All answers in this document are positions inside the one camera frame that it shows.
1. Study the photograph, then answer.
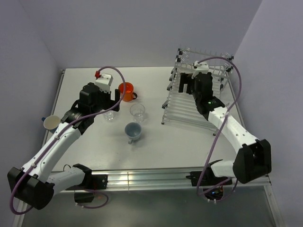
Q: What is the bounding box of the metal wire dish rack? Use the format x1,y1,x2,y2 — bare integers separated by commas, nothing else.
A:
161,47,234,135

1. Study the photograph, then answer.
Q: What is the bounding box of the dark blue cup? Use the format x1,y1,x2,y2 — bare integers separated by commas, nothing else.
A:
42,115,61,133

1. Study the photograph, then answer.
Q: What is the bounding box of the clear glass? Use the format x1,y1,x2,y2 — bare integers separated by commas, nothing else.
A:
130,104,145,123
102,110,116,121

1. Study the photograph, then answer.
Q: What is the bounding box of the orange plastic mug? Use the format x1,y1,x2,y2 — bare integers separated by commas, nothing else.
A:
118,82,138,102

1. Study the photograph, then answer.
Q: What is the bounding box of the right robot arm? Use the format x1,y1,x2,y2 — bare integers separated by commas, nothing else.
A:
178,72,272,185

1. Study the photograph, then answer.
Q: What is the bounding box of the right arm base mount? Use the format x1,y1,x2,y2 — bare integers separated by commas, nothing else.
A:
186,163,235,198

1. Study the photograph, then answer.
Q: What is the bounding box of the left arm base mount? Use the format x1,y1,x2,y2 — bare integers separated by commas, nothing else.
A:
67,174,108,203

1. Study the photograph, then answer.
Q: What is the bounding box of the light blue footed cup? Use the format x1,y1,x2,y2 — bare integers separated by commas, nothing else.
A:
125,122,142,144

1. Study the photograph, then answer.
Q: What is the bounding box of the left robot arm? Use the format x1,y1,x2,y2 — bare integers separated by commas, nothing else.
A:
7,82,121,215

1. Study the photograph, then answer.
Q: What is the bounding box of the aluminium mounting rail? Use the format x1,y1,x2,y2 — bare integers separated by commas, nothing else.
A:
22,165,273,194

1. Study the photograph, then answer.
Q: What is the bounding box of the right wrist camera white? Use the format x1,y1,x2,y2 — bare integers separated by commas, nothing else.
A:
191,61,209,79

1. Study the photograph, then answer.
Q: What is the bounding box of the clear glass right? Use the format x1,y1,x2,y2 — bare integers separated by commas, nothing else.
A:
130,104,145,123

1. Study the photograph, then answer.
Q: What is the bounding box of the clear glass left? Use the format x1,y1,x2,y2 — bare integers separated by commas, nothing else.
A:
102,110,116,121

